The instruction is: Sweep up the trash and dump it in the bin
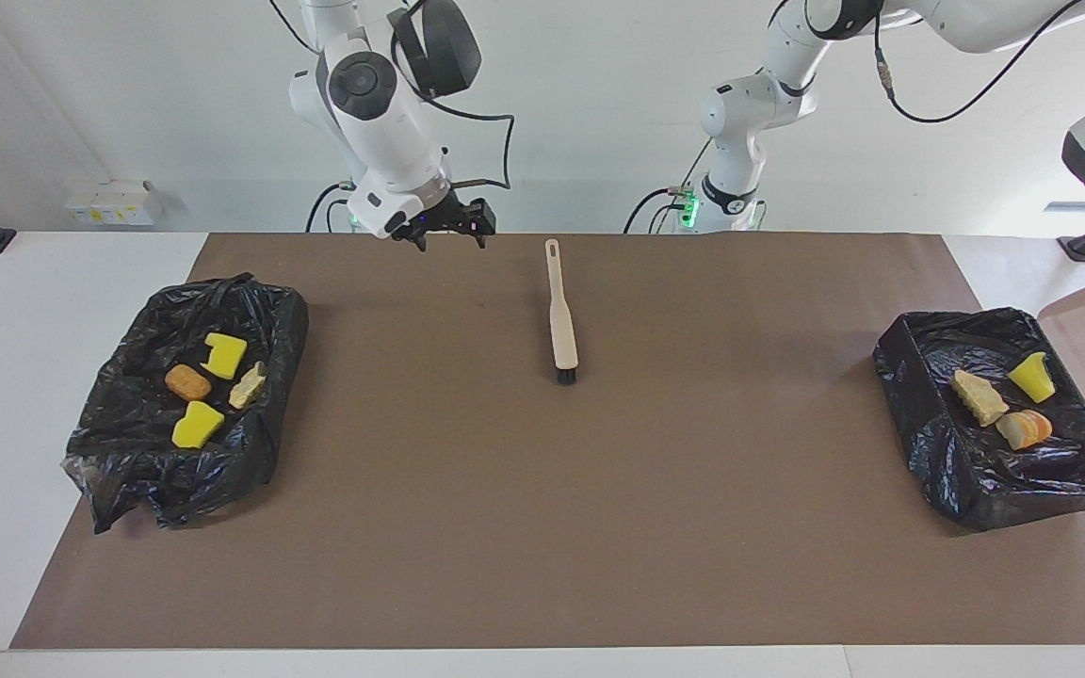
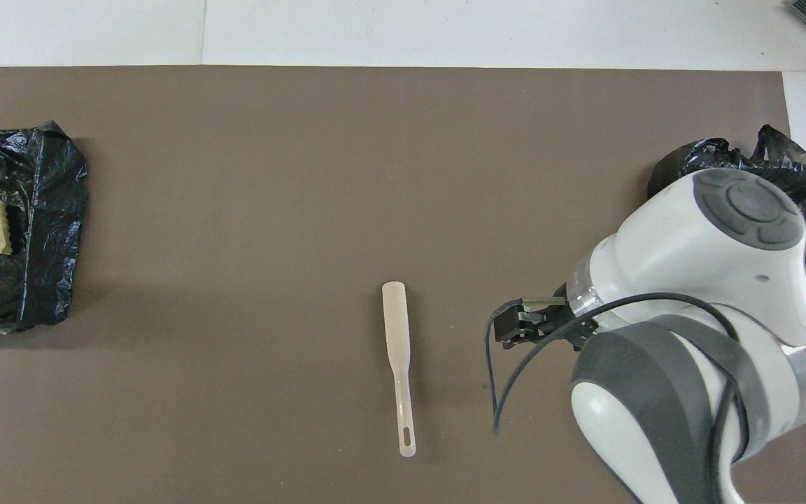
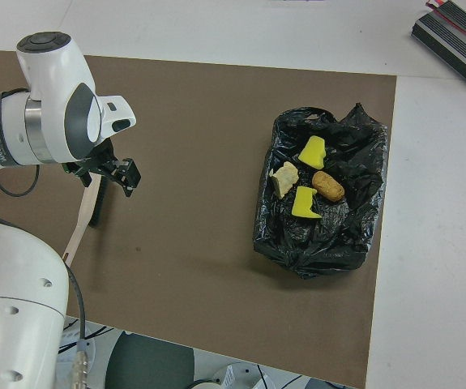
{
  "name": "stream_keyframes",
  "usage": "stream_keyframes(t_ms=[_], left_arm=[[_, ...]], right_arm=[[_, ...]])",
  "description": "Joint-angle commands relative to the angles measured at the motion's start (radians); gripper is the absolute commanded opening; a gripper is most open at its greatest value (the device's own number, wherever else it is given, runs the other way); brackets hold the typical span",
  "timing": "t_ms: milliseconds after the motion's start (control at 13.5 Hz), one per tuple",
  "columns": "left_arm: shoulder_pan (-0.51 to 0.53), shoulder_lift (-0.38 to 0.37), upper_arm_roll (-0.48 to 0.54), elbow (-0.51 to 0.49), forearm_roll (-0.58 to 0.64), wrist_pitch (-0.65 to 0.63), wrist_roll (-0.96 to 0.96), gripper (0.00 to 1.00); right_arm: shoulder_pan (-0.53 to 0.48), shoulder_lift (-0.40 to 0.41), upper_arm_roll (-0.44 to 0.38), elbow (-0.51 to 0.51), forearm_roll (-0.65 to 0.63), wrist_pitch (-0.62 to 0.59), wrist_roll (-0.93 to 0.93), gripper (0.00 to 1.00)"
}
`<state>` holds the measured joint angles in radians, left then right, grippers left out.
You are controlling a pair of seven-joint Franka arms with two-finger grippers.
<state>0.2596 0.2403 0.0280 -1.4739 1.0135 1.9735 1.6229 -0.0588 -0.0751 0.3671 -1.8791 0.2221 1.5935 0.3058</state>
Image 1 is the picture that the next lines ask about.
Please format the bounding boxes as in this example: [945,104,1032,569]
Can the pale yellow foam chunk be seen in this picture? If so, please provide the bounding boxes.
[996,409,1054,452]
[952,368,1011,428]
[228,361,268,411]

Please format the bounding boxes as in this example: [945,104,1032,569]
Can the notched yellow sponge piece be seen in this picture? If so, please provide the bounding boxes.
[202,331,249,380]

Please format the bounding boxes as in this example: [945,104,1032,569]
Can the yellow sponge with green pad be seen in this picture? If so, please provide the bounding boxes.
[171,400,226,450]

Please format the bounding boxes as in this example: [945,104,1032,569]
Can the yellow sponge wedge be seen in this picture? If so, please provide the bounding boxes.
[1007,351,1058,404]

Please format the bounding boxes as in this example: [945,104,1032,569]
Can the black bag-lined bin, crumpled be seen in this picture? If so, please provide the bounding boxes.
[60,272,310,536]

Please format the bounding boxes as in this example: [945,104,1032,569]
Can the black bag-lined bin, boxy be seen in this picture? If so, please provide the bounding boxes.
[872,306,1085,533]

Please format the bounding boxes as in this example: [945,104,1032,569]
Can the brown paper table mat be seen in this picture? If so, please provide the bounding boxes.
[10,233,1085,651]

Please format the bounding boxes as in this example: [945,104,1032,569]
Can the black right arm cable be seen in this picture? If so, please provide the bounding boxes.
[392,0,516,191]

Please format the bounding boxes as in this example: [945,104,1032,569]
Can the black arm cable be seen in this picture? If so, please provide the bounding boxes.
[872,0,1085,125]
[392,0,516,191]

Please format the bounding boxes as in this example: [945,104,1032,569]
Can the black base cable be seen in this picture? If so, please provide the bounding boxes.
[625,184,699,234]
[305,182,357,234]

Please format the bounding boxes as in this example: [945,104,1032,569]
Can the white wall outlet box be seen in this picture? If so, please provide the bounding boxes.
[65,179,165,227]

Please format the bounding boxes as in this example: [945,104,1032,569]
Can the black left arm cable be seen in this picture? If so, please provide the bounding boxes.
[872,0,1085,125]

